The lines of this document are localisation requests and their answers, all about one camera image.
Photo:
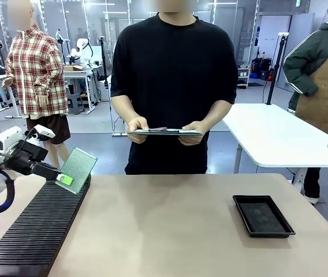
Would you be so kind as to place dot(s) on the white storage shelf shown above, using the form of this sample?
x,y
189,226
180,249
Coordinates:
x,y
243,77

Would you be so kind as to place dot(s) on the green perforated PCB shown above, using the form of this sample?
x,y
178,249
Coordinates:
x,y
80,166

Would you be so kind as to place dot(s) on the person's right hand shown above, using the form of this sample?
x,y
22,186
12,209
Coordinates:
x,y
136,127

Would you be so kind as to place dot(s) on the black camera stand pole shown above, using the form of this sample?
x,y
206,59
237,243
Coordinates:
x,y
275,72

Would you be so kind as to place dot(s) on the person's left hand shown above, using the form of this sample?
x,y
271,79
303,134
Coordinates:
x,y
194,128

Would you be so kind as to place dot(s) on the person in brown apron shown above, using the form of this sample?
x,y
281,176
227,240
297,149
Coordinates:
x,y
325,78

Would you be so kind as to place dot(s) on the white background desk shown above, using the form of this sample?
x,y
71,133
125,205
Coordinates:
x,y
90,83

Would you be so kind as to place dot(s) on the grey clipboard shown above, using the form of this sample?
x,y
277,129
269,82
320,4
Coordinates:
x,y
167,132

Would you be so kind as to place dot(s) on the cardboard box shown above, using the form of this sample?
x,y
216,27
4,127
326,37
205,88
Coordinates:
x,y
74,68

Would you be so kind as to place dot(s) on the mannequin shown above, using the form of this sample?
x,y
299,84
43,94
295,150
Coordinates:
x,y
22,14

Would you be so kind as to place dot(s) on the black plastic tray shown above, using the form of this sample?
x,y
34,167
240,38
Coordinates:
x,y
239,210

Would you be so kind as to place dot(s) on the thin black tripod stand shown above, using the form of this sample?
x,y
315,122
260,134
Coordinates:
x,y
104,66

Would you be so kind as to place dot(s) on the dark clipboard clip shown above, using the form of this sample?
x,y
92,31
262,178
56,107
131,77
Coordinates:
x,y
157,129

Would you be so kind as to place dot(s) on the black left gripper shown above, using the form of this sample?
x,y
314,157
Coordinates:
x,y
26,157

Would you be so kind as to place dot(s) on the person's left forearm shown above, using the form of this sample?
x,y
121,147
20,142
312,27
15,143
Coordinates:
x,y
219,114

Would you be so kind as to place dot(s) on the grey step stool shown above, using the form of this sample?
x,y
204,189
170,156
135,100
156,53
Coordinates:
x,y
75,104

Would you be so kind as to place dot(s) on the black slotted PCB rack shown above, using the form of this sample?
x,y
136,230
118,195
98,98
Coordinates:
x,y
34,228

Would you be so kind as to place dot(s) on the person in black t-shirt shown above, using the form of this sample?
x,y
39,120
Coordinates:
x,y
174,72

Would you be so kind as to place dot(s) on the red plaid shirt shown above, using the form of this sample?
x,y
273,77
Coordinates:
x,y
37,75

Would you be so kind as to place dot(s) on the person's right forearm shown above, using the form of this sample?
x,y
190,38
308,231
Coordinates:
x,y
126,111

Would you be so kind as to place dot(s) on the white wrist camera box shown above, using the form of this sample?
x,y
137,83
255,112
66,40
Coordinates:
x,y
44,131

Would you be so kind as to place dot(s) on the brown shorts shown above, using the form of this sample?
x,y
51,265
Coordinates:
x,y
52,127

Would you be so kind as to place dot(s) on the white side table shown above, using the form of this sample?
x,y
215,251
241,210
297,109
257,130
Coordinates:
x,y
276,135

